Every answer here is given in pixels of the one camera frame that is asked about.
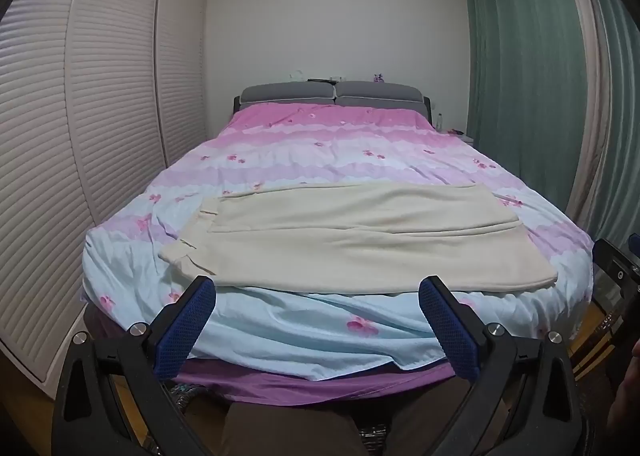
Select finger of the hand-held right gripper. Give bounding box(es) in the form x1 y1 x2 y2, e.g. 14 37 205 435
592 237 640 317

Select beige curtain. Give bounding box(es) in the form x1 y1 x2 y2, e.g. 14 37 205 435
570 0 626 237

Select white louvered wardrobe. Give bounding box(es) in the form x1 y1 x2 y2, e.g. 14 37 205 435
0 0 208 399

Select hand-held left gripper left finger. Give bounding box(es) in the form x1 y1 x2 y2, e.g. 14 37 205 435
52 276 217 456

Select pink floral duvet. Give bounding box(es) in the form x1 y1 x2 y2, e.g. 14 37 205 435
80 103 596 384

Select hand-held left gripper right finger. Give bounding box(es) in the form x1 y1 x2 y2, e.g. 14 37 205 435
419 276 586 456

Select green curtain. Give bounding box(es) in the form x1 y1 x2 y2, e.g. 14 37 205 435
462 0 640 247

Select cream pants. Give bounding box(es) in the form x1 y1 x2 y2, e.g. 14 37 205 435
158 181 559 296

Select purple bed sheet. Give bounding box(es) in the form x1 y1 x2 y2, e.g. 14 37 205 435
172 361 461 404

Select person's right forearm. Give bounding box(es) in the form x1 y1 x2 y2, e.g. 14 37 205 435
606 338 640 456

